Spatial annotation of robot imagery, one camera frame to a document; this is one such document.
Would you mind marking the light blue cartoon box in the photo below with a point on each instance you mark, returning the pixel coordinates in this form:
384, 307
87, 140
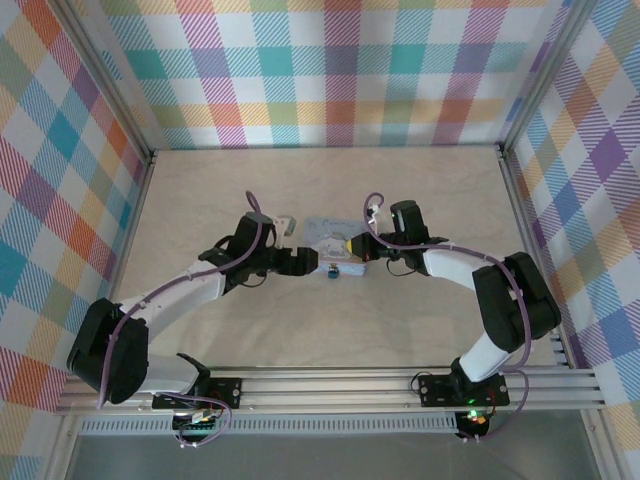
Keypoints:
330, 240

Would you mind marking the small blue padlock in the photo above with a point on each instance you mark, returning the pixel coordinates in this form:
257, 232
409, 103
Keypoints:
332, 273

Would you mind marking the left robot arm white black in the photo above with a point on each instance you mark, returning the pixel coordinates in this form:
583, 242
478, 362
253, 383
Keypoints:
170, 296

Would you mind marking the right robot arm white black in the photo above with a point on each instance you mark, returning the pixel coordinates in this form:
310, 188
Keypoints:
450, 269

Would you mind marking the grey metal sheet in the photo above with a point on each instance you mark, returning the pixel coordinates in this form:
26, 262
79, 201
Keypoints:
325, 457

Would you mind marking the long aluminium base rail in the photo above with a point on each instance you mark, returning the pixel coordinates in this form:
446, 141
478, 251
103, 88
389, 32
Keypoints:
325, 390

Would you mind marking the aluminium side rail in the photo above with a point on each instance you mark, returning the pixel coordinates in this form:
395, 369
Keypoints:
537, 255
122, 260

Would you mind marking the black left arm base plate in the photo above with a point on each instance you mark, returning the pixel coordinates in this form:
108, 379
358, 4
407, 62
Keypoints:
225, 391

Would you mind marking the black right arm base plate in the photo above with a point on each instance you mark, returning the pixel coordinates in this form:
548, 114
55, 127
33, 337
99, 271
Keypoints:
435, 390

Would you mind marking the aluminium corner post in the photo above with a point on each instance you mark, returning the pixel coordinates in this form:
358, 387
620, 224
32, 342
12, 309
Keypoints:
545, 75
107, 80

